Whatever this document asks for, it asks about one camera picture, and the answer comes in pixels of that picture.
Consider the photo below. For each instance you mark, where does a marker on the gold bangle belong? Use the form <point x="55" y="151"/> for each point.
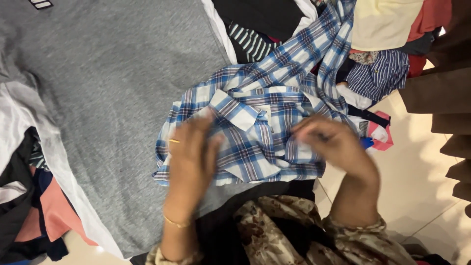
<point x="176" y="222"/>

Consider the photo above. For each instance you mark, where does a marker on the heap of dark and coral clothes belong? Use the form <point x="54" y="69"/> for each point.
<point x="29" y="206"/>

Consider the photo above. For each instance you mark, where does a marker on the pink white black garment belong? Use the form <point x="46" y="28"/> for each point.
<point x="375" y="130"/>

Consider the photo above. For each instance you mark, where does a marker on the black garment with white trim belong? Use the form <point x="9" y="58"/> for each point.
<point x="265" y="14"/>

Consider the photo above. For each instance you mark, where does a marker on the pale yellow garment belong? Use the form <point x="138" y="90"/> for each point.
<point x="382" y="22"/>

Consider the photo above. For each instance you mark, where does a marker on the brown curtain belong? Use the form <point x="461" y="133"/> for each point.
<point x="445" y="103"/>

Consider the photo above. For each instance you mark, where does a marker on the grey t-shirt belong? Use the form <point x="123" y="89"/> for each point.
<point x="117" y="110"/>

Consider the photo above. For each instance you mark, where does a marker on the black cloth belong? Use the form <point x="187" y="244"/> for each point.
<point x="228" y="228"/>

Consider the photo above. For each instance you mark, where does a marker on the black white striped garment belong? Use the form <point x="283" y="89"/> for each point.
<point x="250" y="42"/>

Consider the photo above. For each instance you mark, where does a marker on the person's left fingers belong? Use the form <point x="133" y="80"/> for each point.
<point x="206" y="128"/>

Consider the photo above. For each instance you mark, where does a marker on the person's left hand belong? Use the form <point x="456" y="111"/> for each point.
<point x="191" y="154"/>

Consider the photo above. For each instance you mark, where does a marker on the blue white striped shirt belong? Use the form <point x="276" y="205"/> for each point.
<point x="379" y="75"/>

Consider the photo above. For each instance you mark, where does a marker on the coral red garment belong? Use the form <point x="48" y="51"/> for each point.
<point x="428" y="16"/>

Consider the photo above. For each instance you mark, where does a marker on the person's right hand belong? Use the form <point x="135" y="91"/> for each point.
<point x="331" y="141"/>

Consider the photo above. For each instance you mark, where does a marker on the blue white plaid shirt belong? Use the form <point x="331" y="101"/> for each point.
<point x="257" y="125"/>

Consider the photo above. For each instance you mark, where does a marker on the person's floral patterned clothing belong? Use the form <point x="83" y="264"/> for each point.
<point x="294" y="235"/>

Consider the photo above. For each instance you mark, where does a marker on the person's right fingers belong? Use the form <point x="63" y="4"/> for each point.
<point x="312" y="132"/>

